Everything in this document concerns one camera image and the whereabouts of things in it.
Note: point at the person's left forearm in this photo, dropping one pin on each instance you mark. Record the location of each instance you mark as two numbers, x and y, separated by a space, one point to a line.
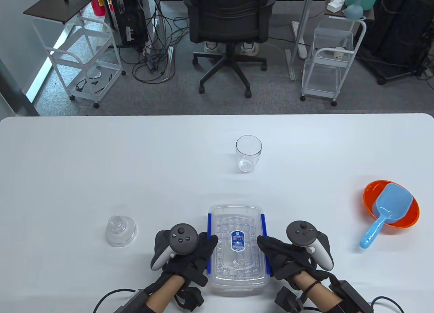
162 294

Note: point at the white desk leg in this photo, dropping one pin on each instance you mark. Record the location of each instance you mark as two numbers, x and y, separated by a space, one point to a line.
301 28

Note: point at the black wrist sensor box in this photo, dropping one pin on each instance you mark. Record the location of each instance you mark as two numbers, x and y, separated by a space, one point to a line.
349 296
135 301

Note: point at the clear container lid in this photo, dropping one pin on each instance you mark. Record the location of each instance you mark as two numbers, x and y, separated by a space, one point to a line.
237 275

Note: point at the orange plastic bowl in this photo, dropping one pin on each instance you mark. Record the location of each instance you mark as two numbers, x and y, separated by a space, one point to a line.
373 197

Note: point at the person's right forearm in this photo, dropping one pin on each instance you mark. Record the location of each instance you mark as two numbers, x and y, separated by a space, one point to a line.
318 297

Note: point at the black left wrist sensor box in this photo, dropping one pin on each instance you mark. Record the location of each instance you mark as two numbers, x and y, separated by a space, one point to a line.
135 301

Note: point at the brown side table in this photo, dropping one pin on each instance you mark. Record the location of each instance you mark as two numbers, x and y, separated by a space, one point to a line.
330 15

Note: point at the clear plastic shaker lid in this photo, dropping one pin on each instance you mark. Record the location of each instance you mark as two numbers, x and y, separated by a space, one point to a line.
120 230

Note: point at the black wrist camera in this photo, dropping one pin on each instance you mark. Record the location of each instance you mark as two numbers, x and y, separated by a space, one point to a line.
288 299
190 299

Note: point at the person's right hand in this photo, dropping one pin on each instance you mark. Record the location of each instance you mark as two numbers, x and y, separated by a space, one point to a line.
288 258

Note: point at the pile of ice cubes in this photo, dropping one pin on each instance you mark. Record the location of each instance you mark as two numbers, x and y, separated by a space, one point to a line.
225 231

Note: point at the black computer tower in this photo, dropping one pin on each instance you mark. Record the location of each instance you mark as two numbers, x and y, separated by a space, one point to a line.
130 18

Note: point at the person's left hand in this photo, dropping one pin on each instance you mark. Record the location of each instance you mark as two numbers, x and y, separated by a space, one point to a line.
190 265

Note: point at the red fire extinguisher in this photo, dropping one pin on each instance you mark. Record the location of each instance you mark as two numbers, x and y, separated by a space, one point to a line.
98 6

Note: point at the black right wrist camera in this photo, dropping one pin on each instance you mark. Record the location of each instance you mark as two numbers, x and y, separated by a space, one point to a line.
288 299

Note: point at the silver rail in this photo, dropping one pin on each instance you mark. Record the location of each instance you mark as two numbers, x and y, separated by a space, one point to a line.
168 60

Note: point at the clear plastic shaker cup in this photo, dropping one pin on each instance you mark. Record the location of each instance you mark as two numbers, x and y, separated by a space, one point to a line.
248 157

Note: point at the grey pillar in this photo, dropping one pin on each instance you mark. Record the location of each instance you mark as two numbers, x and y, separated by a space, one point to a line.
13 92

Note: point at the white mug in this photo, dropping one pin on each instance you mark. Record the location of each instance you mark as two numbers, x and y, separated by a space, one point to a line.
339 54

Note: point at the white black controller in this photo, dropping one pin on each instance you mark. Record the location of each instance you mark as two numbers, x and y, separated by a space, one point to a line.
301 233
183 238

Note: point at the dark brown board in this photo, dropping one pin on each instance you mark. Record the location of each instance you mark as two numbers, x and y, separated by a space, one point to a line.
61 3

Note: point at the light blue vase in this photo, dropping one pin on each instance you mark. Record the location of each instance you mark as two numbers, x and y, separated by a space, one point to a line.
353 11

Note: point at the small white boxes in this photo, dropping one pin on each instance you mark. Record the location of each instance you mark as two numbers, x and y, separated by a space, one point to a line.
335 4

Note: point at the blue plastic scoop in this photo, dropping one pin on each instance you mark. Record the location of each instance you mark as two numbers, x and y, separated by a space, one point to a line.
393 201

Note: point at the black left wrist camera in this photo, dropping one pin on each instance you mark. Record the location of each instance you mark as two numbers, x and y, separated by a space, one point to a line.
190 299

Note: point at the black covered equipment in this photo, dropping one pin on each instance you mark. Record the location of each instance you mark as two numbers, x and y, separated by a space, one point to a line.
400 28

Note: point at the black office chair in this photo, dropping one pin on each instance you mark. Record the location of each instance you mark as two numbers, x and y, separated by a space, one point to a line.
230 18

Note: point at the white power strip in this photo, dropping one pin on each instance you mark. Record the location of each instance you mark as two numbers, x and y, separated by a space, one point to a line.
300 38

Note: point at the black right wrist sensor box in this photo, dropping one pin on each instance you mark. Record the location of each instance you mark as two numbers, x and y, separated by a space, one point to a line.
349 296

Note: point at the clear container with blue latches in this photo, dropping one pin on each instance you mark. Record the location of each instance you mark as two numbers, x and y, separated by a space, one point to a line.
210 252

